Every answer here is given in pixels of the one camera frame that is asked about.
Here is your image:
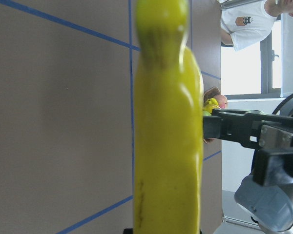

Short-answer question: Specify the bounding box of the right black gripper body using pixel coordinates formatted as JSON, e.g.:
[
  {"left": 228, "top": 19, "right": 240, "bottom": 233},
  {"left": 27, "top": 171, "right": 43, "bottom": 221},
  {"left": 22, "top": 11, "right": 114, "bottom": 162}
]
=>
[{"left": 252, "top": 115, "right": 293, "bottom": 187}]

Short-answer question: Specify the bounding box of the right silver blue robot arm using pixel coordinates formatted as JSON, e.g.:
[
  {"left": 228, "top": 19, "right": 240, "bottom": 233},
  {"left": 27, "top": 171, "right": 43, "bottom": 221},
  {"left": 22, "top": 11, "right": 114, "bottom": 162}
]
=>
[{"left": 203, "top": 93, "right": 293, "bottom": 234}]

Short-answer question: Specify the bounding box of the upper pink apple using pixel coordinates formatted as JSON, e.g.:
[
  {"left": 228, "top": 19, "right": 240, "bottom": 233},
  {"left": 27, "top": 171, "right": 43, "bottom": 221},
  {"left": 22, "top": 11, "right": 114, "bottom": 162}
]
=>
[{"left": 214, "top": 94, "right": 228, "bottom": 109}]

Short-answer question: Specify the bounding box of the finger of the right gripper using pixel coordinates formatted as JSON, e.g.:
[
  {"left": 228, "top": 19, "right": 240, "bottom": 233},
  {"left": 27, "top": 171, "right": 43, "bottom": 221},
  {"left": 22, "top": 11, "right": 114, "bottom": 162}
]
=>
[{"left": 203, "top": 109, "right": 265, "bottom": 149}]

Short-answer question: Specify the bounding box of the brown paper table mat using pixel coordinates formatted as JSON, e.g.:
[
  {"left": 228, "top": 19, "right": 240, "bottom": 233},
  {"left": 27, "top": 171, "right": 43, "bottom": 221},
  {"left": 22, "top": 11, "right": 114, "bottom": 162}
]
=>
[{"left": 0, "top": 0, "right": 222, "bottom": 234}]

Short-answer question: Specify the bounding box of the green apple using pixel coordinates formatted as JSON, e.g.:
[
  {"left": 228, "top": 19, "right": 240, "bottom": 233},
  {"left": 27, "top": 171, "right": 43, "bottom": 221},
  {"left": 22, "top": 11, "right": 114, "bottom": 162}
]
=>
[{"left": 202, "top": 110, "right": 211, "bottom": 116}]

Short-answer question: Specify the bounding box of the person in white t-shirt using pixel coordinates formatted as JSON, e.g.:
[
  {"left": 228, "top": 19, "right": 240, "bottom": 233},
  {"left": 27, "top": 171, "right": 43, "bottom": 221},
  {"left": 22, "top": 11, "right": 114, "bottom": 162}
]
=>
[{"left": 220, "top": 0, "right": 293, "bottom": 51}]

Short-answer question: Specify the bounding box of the yellow banana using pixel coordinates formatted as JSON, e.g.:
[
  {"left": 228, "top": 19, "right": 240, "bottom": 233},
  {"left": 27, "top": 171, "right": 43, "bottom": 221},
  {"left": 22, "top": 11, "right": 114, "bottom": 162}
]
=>
[
  {"left": 203, "top": 98, "right": 220, "bottom": 113},
  {"left": 133, "top": 0, "right": 203, "bottom": 234}
]

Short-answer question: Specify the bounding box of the woven brown fruit basket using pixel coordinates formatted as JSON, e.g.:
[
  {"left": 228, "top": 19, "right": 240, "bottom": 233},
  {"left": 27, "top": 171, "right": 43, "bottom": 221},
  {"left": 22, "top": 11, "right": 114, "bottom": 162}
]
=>
[{"left": 202, "top": 87, "right": 222, "bottom": 144}]

